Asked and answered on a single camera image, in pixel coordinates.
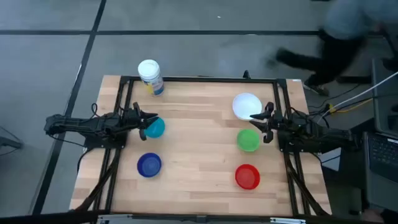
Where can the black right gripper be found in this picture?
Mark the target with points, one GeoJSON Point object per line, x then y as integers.
{"type": "Point", "coordinates": [275, 121]}

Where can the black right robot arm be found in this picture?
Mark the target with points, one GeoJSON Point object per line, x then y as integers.
{"type": "Point", "coordinates": [314, 133]}

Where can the green plastic bowl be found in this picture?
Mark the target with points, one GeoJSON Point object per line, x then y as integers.
{"type": "Point", "coordinates": [248, 140]}

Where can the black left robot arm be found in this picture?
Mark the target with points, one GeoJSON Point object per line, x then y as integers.
{"type": "Point", "coordinates": [81, 125]}

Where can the grey stand leg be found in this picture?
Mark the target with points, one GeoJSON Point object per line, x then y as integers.
{"type": "Point", "coordinates": [11, 143]}

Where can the teal plastic bowl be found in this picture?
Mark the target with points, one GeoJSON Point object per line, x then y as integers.
{"type": "Point", "coordinates": [156, 130]}

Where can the grey equipment cart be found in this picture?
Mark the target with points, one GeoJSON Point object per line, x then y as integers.
{"type": "Point", "coordinates": [385, 93]}

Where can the black laptop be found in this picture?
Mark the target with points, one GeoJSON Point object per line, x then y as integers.
{"type": "Point", "coordinates": [384, 152]}

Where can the black aluminium table frame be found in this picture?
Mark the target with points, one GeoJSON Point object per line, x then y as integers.
{"type": "Point", "coordinates": [202, 79]}

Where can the red plastic bowl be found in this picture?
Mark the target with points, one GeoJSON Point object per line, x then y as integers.
{"type": "Point", "coordinates": [247, 176]}

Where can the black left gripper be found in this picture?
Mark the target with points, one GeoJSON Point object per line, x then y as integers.
{"type": "Point", "coordinates": [135, 119]}

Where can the dark blue plastic bowl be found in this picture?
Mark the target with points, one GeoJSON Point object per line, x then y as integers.
{"type": "Point", "coordinates": [149, 165]}

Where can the white disinfecting wipes canister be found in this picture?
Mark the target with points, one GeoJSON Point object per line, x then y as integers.
{"type": "Point", "coordinates": [150, 76]}

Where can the white plastic bowl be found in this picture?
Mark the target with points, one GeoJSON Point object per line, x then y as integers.
{"type": "Point", "coordinates": [245, 104]}

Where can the person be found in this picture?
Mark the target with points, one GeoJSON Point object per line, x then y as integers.
{"type": "Point", "coordinates": [339, 46]}

